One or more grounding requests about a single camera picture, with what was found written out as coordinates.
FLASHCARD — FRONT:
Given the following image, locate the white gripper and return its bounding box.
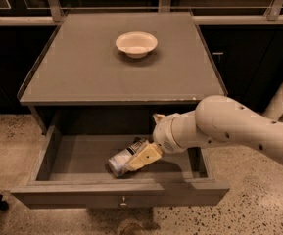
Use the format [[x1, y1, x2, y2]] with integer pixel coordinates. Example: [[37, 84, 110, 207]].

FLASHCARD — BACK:
[[125, 113, 187, 171]]

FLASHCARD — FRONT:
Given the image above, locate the blue plastic bottle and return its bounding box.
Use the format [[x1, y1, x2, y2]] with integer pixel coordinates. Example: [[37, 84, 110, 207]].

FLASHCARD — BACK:
[[108, 139, 149, 177]]

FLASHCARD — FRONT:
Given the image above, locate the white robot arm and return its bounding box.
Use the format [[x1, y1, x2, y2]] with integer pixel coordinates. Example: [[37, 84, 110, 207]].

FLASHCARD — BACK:
[[153, 82, 283, 165]]

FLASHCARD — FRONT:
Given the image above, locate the small metal drawer knob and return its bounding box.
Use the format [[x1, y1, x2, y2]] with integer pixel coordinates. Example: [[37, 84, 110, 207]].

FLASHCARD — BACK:
[[119, 196, 128, 208]]

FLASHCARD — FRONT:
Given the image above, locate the grey cabinet with counter top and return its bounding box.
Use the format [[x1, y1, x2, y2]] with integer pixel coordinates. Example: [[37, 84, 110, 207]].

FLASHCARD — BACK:
[[18, 12, 227, 130]]

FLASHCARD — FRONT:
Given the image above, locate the open grey top drawer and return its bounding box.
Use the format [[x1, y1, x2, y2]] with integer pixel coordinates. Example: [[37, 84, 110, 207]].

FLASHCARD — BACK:
[[11, 126, 230, 209]]

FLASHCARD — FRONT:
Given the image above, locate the white bowl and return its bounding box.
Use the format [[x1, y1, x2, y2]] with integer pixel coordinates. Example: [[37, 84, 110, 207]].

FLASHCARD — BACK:
[[116, 31, 158, 59]]

